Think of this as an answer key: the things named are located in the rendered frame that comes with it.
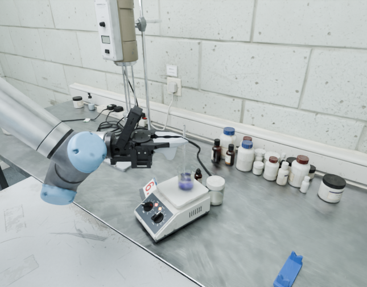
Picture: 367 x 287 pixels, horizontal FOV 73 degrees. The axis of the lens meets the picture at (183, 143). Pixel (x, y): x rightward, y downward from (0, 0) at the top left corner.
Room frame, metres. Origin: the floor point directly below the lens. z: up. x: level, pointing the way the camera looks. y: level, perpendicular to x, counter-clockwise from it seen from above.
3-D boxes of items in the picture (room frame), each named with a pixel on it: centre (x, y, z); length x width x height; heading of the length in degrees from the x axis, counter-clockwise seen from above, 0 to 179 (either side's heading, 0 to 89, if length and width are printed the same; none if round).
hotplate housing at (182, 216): (0.58, 0.02, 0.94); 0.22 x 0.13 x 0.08; 127
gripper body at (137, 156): (0.58, 0.14, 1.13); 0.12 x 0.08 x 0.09; 91
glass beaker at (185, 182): (0.59, -0.01, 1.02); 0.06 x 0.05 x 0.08; 14
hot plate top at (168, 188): (0.60, 0.00, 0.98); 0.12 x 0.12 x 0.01; 37
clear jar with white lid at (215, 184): (0.64, -0.10, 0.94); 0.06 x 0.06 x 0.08
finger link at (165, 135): (0.60, 0.03, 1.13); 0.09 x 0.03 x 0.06; 93
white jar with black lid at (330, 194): (0.66, -0.50, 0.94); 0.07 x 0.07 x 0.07
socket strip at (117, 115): (1.36, 0.36, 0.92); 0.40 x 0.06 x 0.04; 55
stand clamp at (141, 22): (1.11, 0.20, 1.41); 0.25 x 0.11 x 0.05; 145
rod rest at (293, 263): (0.37, -0.25, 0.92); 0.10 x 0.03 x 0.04; 138
